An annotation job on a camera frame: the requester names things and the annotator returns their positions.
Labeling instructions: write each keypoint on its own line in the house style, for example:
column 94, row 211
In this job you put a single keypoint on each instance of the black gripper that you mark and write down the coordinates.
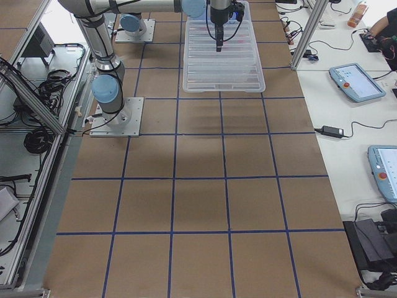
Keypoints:
column 218, row 18

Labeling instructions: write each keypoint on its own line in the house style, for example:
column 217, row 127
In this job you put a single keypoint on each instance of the clear plastic box lid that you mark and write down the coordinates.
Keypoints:
column 236, row 68

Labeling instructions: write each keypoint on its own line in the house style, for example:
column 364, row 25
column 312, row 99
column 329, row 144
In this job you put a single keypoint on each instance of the teach pendant tablet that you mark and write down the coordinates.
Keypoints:
column 382, row 159
column 356, row 83

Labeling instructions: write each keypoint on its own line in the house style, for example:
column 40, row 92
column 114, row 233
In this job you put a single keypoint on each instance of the orange bottle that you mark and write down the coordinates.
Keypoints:
column 358, row 13

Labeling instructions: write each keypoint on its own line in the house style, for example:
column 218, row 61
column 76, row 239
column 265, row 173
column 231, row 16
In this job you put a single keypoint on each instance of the black power adapter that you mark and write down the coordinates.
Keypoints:
column 330, row 131

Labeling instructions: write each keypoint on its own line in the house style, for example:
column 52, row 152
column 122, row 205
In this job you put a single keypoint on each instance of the black laptop stand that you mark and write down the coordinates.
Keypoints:
column 373, row 244

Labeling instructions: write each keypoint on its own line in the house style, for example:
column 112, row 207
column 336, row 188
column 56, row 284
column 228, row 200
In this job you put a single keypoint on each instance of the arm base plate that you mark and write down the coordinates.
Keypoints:
column 147, row 37
column 126, row 124

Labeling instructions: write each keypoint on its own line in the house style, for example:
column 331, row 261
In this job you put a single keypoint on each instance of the aluminium frame post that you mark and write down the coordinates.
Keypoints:
column 308, row 32

